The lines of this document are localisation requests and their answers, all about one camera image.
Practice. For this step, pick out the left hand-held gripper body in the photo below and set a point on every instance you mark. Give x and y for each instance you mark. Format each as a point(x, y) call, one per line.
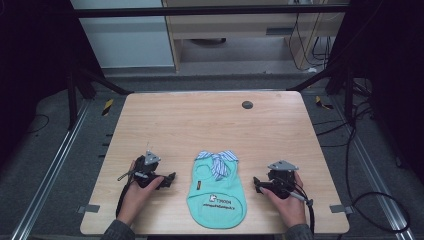
point(144, 168)

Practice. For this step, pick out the person's right hand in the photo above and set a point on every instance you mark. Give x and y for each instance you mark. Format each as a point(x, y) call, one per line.
point(291, 210)

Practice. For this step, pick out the black metal frame stand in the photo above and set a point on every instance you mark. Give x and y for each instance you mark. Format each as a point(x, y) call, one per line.
point(348, 96)
point(72, 100)

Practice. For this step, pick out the white cabinet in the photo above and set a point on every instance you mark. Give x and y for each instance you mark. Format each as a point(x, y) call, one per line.
point(126, 40)

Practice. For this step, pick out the aluminium floor rail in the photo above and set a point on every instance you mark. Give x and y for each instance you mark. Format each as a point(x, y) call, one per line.
point(376, 186)
point(50, 173)

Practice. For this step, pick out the black horizontal frame bar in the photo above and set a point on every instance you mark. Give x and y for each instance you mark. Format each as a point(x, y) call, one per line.
point(206, 11)

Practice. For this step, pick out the yellow black striped tape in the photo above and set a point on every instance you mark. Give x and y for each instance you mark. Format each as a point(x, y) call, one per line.
point(322, 103)
point(107, 107)

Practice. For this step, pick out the person's left hand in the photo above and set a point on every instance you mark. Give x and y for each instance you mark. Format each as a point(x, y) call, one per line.
point(135, 200)

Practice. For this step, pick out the grey metal table bracket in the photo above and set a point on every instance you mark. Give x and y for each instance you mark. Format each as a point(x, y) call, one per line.
point(340, 209)
point(88, 208)

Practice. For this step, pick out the mint green pet shirt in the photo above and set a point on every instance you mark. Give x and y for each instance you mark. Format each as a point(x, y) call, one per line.
point(216, 196)

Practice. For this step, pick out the dark curtain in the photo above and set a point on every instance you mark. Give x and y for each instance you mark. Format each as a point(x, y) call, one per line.
point(390, 66)
point(33, 66)

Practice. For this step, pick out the grey round table grommet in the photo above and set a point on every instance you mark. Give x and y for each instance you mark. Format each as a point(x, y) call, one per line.
point(247, 105)

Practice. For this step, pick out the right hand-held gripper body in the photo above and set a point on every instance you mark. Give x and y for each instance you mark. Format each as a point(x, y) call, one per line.
point(282, 180)

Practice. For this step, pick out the light wooden desk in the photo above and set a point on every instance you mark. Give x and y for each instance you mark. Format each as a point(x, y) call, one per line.
point(253, 30)

